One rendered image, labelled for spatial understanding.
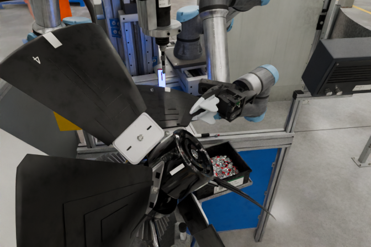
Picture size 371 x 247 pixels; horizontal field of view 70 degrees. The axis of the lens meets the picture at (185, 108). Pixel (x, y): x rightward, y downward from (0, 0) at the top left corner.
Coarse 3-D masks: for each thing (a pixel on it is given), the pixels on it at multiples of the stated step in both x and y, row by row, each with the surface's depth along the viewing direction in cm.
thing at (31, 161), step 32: (32, 160) 23; (64, 160) 26; (96, 160) 30; (32, 192) 22; (64, 192) 25; (96, 192) 29; (128, 192) 35; (32, 224) 22; (64, 224) 25; (96, 224) 29; (128, 224) 36
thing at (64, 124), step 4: (56, 116) 92; (60, 116) 92; (56, 120) 93; (60, 120) 93; (64, 120) 93; (60, 124) 94; (64, 124) 94; (68, 124) 94; (72, 124) 94; (60, 128) 95; (64, 128) 95; (68, 128) 95; (72, 128) 95; (76, 128) 96; (80, 128) 96
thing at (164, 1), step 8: (160, 0) 43; (168, 0) 44; (160, 8) 44; (168, 8) 44; (160, 16) 45; (168, 16) 45; (160, 24) 45; (168, 24) 46; (160, 40) 47; (168, 40) 48
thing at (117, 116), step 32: (64, 32) 51; (96, 32) 55; (0, 64) 43; (32, 64) 46; (64, 64) 49; (96, 64) 52; (32, 96) 45; (64, 96) 47; (96, 96) 50; (128, 96) 52; (96, 128) 49
